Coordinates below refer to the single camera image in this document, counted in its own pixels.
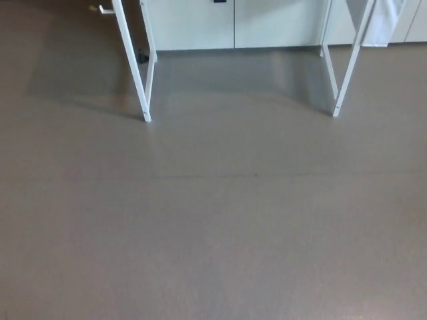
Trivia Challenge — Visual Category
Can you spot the white metal desk leg frame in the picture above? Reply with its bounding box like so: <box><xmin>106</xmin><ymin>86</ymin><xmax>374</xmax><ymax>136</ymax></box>
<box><xmin>319</xmin><ymin>0</ymin><xmax>379</xmax><ymax>118</ymax></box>
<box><xmin>111</xmin><ymin>0</ymin><xmax>159</xmax><ymax>123</ymax></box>

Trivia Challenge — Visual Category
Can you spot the white hanging cloth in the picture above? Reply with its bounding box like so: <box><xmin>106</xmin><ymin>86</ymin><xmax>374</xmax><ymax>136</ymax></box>
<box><xmin>345</xmin><ymin>0</ymin><xmax>406</xmax><ymax>47</ymax></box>

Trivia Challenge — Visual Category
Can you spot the white cabinet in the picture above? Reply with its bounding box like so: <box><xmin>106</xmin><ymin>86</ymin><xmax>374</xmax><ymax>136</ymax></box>
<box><xmin>141</xmin><ymin>0</ymin><xmax>427</xmax><ymax>52</ymax></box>

